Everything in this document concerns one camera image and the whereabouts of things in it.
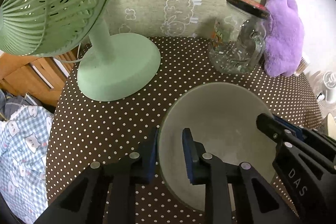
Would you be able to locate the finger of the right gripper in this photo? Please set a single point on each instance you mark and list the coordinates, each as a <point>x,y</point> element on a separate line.
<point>280,131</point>

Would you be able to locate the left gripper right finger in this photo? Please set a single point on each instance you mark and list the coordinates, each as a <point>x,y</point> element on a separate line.
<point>233,192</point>

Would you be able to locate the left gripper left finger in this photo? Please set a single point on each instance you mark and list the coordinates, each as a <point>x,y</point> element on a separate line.
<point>105,193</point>

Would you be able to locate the green bowl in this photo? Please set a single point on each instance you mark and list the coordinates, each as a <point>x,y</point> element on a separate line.
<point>222,117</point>

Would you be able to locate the white standing fan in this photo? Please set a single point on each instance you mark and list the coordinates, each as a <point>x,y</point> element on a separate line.
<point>328,88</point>

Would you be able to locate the cotton swab container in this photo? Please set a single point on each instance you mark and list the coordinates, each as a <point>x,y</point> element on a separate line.
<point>301,67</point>

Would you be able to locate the brown polka dot tablecloth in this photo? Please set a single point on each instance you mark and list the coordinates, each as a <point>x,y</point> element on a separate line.
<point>84,131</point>

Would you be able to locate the purple plush toy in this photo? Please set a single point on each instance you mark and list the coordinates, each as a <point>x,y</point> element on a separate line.
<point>284,39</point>

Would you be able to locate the blue checkered blanket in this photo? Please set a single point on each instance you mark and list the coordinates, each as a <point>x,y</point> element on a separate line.
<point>24,144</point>

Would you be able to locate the glass jar dark lid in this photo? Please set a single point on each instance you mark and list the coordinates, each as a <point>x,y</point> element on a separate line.
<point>238,40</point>

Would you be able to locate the green desk fan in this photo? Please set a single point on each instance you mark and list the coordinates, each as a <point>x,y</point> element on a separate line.
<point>115,67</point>

